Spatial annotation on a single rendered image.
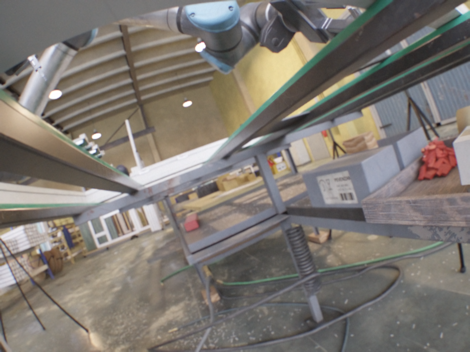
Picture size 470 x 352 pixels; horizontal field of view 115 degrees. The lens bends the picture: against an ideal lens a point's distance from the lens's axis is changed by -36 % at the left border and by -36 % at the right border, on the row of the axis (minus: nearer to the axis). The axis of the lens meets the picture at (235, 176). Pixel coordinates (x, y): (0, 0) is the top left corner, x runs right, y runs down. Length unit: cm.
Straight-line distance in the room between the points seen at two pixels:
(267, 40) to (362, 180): 34
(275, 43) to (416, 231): 45
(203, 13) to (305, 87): 21
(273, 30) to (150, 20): 25
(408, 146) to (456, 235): 29
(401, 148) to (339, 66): 36
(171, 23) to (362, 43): 35
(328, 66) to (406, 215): 24
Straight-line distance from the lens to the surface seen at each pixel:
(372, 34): 26
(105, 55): 1243
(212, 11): 43
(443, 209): 35
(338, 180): 54
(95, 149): 37
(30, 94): 94
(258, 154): 86
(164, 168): 108
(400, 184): 53
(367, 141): 66
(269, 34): 48
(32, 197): 72
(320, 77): 31
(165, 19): 49
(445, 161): 59
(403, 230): 48
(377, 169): 52
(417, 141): 69
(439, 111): 652
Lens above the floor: 76
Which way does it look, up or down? level
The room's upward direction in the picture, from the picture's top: 22 degrees counter-clockwise
